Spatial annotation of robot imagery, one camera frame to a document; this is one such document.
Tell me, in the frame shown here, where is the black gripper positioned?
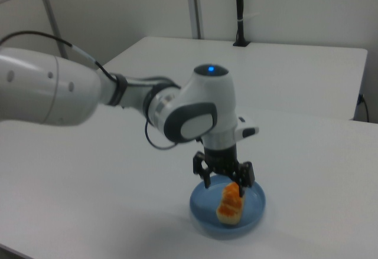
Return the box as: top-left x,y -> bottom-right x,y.
193,143 -> 255,198

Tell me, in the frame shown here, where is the orange glazed bread loaf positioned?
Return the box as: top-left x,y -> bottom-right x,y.
216,182 -> 246,223

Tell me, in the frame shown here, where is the blue round plastic plate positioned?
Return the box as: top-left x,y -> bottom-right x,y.
188,175 -> 267,237

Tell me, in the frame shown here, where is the black wall power cable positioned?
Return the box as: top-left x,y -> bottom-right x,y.
357,93 -> 370,123

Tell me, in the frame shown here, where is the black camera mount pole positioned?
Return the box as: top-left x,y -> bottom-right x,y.
232,0 -> 251,47

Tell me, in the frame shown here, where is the grey metal partition post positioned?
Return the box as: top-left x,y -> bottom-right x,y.
34,0 -> 68,61
185,0 -> 205,39

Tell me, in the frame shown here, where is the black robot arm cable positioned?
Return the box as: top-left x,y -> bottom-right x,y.
0,30 -> 180,150

